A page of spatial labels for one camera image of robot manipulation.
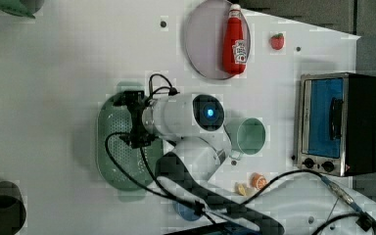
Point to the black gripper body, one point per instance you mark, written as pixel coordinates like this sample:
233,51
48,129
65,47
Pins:
135,102

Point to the green oval strainer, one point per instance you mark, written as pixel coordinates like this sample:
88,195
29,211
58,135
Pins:
111,150

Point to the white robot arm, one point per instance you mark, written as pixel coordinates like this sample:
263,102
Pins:
194,123

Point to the grey round plate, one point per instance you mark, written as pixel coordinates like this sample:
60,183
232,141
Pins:
204,34

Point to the red ketchup bottle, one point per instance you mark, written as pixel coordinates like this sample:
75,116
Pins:
234,54

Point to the green mug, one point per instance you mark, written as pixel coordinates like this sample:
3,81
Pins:
247,136

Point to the blue bowl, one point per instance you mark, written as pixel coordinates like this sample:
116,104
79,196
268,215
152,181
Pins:
185,212

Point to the toy banana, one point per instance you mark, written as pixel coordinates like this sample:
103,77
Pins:
242,189

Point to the green container corner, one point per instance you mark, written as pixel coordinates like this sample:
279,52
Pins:
21,8

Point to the toy orange half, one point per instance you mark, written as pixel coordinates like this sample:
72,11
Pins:
258,181

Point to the red toy strawberry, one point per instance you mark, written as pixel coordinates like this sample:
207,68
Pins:
277,41

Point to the black cylinder cup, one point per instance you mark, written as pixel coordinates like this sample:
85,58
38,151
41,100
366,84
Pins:
12,209

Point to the black toaster oven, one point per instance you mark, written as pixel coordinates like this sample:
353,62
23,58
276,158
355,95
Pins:
337,124

